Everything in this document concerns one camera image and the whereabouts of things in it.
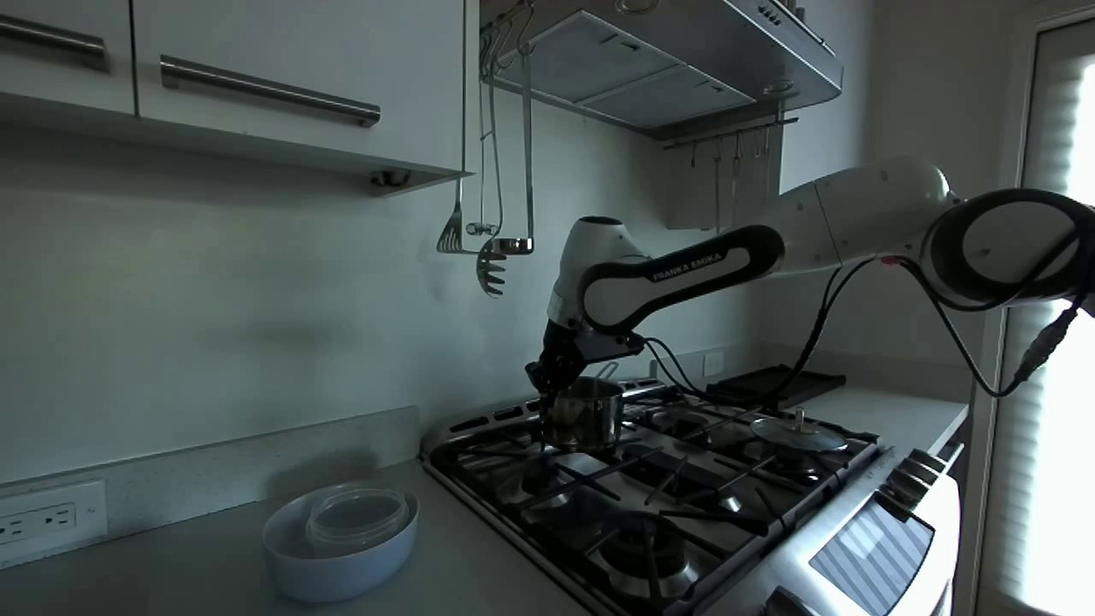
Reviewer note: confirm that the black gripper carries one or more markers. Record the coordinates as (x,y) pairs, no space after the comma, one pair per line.
(565,358)

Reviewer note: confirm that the small steel saucepan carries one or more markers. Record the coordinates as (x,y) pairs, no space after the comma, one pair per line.
(587,415)

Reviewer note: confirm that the glass pot lid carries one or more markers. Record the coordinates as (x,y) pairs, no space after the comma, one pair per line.
(803,432)

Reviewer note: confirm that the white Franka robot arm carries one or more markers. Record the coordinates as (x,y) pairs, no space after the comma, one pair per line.
(844,224)

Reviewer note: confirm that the hanging pasta fork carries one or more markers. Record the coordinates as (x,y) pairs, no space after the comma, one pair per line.
(491,275)

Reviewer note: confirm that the stainless steel gas range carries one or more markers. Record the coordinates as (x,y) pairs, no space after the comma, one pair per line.
(684,514)

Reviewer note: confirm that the hanging steel spatula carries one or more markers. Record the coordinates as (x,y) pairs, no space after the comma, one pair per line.
(454,235)

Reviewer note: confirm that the hanging long steel utensil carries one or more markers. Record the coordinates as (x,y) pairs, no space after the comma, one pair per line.
(523,172)

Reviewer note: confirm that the black griddle tray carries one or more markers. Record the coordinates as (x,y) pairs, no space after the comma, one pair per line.
(788,386)

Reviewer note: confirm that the pale blue bowl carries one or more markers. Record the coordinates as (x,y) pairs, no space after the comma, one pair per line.
(344,570)

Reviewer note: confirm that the under cabinet light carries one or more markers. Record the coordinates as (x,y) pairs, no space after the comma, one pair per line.
(389,180)

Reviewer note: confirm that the steel range hood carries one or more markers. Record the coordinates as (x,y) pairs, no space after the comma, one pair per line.
(672,55)

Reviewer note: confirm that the wide white cabinet door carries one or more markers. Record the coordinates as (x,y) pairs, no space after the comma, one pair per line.
(294,81)

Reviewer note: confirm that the white window blind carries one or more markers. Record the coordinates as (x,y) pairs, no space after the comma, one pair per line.
(1055,455)

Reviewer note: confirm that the narrow white cabinet door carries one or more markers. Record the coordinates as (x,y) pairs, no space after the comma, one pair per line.
(57,51)

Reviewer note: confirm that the tall white wall cabinet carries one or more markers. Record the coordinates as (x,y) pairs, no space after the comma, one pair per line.
(821,113)

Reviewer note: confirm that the white double wall outlet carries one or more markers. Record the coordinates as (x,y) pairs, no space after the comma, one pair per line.
(52,526)

